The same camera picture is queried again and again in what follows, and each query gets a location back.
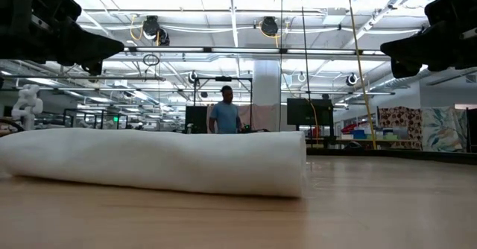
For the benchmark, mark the person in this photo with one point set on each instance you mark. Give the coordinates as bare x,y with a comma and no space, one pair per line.
225,115

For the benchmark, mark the white cloth towel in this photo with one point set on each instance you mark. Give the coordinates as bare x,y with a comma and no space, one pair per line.
167,159

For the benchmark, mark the blue storage bin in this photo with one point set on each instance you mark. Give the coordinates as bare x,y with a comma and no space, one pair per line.
359,134

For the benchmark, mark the brown patterned cloth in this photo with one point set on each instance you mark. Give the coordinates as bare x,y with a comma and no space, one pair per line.
400,124

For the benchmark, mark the red container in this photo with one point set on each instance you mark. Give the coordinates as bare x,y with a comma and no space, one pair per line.
316,131

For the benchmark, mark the floral patterned cloth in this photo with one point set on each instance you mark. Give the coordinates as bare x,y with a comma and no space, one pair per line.
443,129

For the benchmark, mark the black monitor on stand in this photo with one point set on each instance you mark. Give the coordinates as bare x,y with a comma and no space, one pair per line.
302,111

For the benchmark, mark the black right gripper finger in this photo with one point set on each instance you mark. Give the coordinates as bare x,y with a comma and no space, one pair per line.
417,47
404,68

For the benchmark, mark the white robot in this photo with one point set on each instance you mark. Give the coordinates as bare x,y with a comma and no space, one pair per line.
28,103

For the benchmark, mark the black rack frame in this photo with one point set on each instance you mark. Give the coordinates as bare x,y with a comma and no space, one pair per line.
223,78

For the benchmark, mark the silver ventilation duct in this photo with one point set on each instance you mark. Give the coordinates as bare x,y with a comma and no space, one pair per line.
410,79

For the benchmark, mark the black panel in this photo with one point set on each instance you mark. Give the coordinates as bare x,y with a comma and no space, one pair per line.
472,129

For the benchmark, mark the pink hanging cloth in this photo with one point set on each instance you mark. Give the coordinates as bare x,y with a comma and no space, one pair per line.
261,116

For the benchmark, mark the small black monitor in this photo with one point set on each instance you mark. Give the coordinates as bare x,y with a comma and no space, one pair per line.
196,118

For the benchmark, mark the small black robot arm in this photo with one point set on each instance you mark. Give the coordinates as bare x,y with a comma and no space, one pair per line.
251,129

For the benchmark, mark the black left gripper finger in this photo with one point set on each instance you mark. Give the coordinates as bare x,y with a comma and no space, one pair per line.
93,45
95,68

